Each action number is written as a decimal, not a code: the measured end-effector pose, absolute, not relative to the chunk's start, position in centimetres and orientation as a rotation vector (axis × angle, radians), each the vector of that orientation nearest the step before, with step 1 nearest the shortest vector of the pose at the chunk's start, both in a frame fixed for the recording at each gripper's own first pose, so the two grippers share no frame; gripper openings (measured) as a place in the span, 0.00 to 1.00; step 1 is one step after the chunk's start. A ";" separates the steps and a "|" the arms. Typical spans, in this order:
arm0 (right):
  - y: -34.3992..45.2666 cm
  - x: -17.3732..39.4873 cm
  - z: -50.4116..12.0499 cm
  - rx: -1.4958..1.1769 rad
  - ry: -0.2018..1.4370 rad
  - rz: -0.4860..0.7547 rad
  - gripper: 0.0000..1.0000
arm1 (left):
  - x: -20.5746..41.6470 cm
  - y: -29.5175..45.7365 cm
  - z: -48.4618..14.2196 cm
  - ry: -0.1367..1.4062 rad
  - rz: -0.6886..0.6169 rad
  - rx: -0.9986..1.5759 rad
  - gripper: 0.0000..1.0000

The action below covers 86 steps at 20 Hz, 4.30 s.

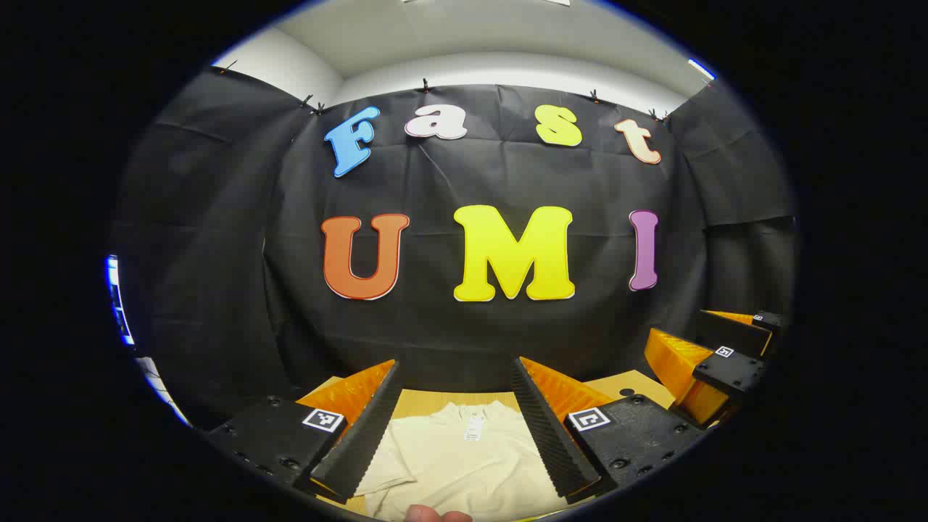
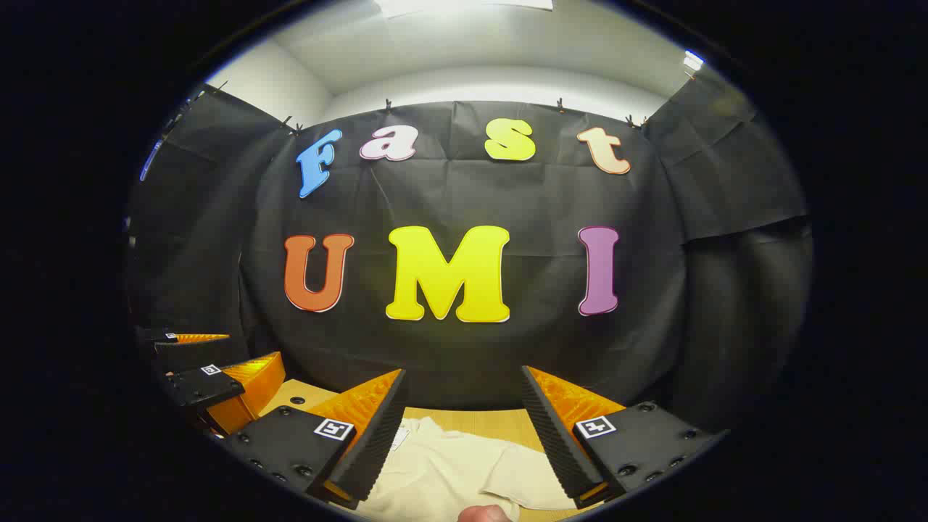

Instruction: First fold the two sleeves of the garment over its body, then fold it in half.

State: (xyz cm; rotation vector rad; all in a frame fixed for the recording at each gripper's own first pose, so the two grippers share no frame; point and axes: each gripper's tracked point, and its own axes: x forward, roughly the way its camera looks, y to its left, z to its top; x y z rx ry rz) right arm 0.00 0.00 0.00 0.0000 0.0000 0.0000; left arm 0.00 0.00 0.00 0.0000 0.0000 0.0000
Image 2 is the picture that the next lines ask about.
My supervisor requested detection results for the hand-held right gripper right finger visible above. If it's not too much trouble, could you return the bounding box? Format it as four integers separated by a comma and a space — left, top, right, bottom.
521, 365, 729, 510

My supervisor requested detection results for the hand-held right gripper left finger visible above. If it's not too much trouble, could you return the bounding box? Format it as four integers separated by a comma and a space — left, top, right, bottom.
217, 368, 408, 510

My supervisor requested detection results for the cream white garment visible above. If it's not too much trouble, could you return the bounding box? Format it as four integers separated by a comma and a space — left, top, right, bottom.
355, 417, 581, 522

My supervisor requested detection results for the black backdrop cloth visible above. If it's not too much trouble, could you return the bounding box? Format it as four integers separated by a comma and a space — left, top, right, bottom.
127, 69, 813, 436

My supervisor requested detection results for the row of black cloth clips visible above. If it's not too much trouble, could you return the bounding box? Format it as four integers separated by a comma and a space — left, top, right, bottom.
214, 81, 647, 137

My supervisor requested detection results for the ceiling light panel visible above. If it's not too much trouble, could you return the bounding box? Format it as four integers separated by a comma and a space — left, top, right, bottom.
376, 0, 555, 20

